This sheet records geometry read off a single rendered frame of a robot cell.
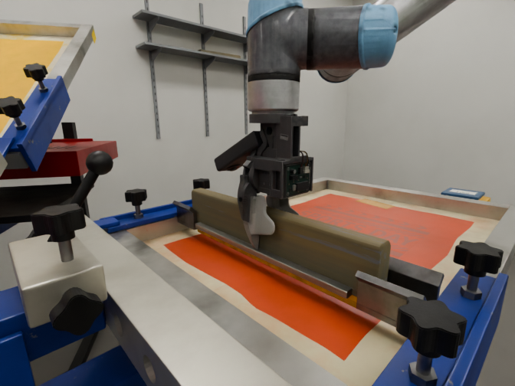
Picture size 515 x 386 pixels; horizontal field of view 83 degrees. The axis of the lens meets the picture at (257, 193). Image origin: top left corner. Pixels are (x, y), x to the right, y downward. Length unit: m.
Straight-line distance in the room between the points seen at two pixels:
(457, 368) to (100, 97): 2.36
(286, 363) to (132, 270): 0.18
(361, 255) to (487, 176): 3.75
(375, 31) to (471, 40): 3.77
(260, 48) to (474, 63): 3.79
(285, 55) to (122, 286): 0.33
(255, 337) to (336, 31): 0.36
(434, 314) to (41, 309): 0.30
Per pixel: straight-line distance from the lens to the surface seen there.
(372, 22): 0.43
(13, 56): 1.27
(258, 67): 0.42
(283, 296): 0.44
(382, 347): 0.39
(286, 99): 0.41
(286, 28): 0.42
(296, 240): 0.42
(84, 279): 0.30
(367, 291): 0.38
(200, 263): 0.54
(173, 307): 0.28
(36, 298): 0.29
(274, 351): 0.31
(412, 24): 0.59
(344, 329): 0.40
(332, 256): 0.40
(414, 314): 0.26
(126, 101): 2.48
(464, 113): 4.09
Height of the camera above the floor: 1.20
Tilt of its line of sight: 14 degrees down
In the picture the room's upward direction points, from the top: 1 degrees counter-clockwise
